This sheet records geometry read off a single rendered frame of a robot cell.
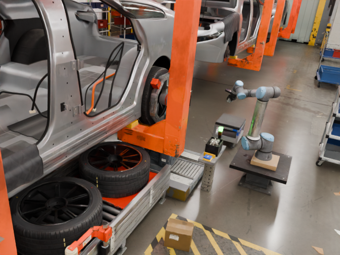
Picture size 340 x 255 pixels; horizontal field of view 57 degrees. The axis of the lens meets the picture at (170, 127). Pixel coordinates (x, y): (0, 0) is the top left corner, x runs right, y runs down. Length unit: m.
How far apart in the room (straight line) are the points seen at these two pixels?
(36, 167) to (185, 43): 1.46
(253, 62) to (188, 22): 4.34
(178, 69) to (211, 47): 3.16
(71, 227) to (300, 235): 2.07
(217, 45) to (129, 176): 3.69
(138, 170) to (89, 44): 2.77
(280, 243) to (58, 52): 2.40
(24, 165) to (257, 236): 2.07
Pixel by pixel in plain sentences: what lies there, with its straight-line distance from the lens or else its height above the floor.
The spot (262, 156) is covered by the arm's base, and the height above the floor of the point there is 0.39.
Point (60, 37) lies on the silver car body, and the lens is 2.21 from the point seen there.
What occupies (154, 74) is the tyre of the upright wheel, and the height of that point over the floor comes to 1.14.
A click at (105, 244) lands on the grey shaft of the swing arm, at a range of 2.30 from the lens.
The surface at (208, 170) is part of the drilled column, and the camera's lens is 3.36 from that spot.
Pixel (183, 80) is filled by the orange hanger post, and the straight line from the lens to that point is 2.70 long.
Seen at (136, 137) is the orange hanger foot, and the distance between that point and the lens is 3.11.
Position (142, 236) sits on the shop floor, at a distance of 2.91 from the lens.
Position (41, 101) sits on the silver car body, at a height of 0.89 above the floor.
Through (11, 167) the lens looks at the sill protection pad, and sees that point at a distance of 2.10.
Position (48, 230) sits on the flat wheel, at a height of 0.50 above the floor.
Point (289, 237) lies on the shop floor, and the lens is 3.24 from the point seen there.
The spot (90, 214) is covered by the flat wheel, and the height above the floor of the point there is 0.50.
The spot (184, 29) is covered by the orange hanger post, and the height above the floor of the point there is 1.70.
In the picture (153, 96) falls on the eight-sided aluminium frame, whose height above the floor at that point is 0.95.
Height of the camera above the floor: 2.02
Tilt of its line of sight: 25 degrees down
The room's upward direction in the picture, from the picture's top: 5 degrees clockwise
